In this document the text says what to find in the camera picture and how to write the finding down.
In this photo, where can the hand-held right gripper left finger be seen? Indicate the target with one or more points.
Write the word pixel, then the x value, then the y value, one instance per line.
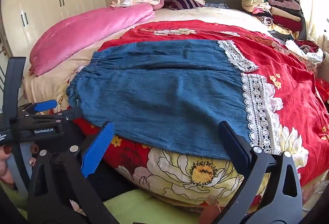
pixel 99 148

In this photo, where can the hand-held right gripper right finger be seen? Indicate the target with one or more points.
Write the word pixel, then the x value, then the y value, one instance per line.
pixel 232 142

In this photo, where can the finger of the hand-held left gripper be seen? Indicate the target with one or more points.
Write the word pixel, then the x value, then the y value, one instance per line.
pixel 46 105
pixel 69 115

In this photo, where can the blue denim pants lace trim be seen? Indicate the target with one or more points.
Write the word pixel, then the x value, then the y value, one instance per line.
pixel 167 90

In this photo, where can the person's left hand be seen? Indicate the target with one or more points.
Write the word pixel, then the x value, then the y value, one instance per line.
pixel 3 162

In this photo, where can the lime green fleece clothing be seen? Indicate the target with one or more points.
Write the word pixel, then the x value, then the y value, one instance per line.
pixel 128 206

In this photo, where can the red floral bedspread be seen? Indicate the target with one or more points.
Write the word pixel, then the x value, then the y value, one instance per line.
pixel 295 90

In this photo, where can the pink pillow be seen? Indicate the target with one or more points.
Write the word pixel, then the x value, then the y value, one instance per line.
pixel 84 31

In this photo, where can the white cloth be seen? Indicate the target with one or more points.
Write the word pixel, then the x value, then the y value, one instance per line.
pixel 295 48

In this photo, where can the blue patterned cloth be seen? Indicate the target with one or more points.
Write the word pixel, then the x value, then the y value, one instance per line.
pixel 216 5

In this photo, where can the pile of folded clothes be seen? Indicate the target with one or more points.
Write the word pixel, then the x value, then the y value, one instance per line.
pixel 282 13

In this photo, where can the cream curtain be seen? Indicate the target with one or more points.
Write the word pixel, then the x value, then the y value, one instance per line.
pixel 318 8

